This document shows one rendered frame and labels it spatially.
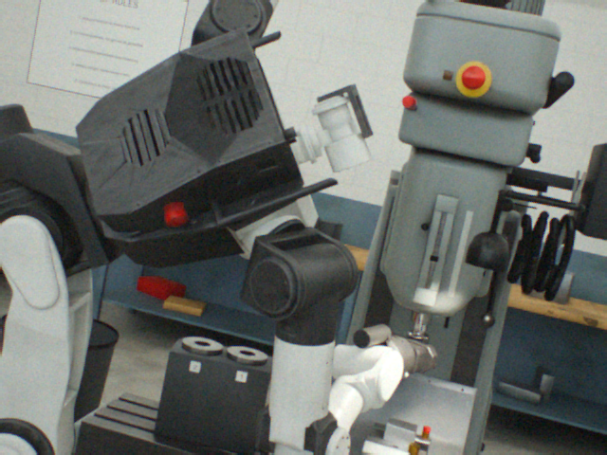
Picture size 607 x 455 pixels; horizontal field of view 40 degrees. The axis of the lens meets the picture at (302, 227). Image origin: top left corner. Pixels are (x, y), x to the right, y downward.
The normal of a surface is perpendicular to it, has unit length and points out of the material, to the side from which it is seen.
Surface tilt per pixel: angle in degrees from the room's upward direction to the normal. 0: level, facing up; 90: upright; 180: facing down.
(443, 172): 90
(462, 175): 90
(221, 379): 90
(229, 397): 90
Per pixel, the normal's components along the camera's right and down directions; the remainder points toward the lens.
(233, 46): -0.16, -0.33
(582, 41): -0.22, 0.07
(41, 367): 0.00, 0.12
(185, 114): -0.41, -0.25
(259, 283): -0.62, 0.11
